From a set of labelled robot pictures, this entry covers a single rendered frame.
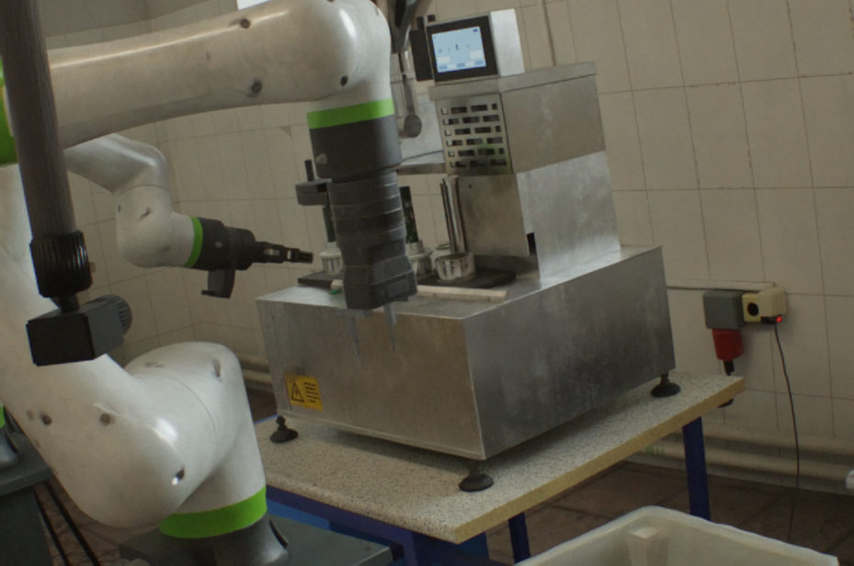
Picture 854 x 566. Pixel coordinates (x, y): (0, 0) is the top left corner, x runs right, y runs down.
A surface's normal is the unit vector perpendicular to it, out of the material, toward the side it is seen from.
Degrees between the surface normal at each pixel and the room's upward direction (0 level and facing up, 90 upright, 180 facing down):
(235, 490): 90
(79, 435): 75
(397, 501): 0
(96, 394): 57
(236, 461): 90
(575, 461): 0
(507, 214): 90
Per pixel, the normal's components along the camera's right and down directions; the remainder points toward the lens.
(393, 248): 0.71, 0.14
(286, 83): -0.15, 0.72
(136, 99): -0.07, 0.53
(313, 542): -0.16, -0.98
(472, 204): -0.75, 0.22
